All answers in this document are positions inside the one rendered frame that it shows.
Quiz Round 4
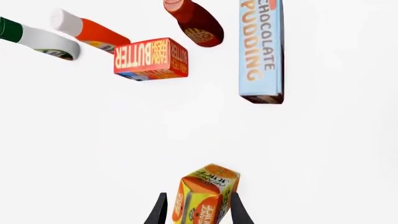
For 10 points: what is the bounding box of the orange bottle with white cap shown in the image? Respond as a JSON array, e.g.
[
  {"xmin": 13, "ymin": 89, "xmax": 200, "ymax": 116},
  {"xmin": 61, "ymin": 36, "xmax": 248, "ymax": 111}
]
[{"xmin": 50, "ymin": 7, "xmax": 131, "ymax": 55}]

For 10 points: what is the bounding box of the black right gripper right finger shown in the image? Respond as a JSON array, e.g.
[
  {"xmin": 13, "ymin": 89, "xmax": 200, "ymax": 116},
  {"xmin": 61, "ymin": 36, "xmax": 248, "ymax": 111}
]
[{"xmin": 230, "ymin": 192, "xmax": 255, "ymax": 224}]

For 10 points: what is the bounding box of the white bottle with green cap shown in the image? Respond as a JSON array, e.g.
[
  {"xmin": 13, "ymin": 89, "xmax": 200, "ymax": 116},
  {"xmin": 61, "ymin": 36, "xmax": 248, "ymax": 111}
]
[{"xmin": 0, "ymin": 16, "xmax": 81, "ymax": 62}]

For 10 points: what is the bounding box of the red butter box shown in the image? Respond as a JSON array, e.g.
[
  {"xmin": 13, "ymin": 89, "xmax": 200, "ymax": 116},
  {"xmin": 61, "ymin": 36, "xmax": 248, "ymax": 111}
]
[{"xmin": 113, "ymin": 37, "xmax": 189, "ymax": 82}]

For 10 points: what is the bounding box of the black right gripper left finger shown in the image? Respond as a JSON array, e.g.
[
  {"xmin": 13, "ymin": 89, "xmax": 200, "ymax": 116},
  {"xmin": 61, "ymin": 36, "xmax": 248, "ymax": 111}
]
[{"xmin": 143, "ymin": 192, "xmax": 168, "ymax": 224}]

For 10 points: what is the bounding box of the dark red sauce bottle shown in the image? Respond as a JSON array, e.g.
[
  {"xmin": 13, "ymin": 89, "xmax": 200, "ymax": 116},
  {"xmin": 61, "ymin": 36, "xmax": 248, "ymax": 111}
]
[{"xmin": 163, "ymin": 0, "xmax": 224, "ymax": 49}]

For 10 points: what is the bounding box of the orange juice carton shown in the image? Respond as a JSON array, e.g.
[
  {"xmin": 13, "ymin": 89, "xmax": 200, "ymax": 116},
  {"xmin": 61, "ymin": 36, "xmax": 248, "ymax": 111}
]
[{"xmin": 172, "ymin": 162, "xmax": 241, "ymax": 224}]

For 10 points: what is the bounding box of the blue chocolate pudding box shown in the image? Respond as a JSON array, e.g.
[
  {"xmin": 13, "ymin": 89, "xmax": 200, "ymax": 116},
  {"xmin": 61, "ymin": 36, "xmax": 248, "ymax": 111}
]
[{"xmin": 238, "ymin": 0, "xmax": 285, "ymax": 105}]

